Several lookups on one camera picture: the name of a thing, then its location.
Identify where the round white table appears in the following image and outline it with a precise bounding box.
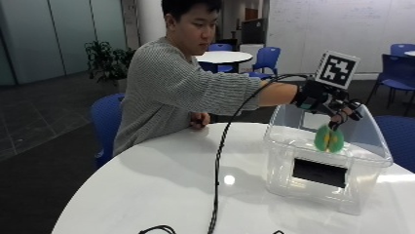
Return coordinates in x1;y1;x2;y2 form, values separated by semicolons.
193;51;254;74

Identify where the clear plastic storage bin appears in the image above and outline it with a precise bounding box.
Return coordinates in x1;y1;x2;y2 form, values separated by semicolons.
263;102;394;216

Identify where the black label on bin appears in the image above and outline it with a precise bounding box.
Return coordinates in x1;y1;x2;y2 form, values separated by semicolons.
291;157;349;189

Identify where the potted green plant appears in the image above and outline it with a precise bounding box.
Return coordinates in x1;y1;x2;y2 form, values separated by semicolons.
83;40;137;86

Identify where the the person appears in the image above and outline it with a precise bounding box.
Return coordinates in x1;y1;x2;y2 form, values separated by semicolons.
113;0;366;157

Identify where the green and yellow toy fruit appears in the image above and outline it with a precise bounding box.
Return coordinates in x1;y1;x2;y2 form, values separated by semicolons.
313;124;346;154

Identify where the white marker cube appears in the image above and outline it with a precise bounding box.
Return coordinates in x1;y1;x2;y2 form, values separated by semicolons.
314;50;362;91

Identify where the white cabinet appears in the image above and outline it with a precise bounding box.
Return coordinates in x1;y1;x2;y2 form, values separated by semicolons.
238;43;266;73

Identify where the black cable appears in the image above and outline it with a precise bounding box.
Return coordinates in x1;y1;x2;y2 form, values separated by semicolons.
137;224;180;234
206;73;314;234

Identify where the blue chair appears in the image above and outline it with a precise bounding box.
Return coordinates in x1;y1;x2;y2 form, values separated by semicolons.
374;115;415;174
366;54;415;117
389;43;415;58
198;43;234;74
252;46;283;76
89;93;128;170

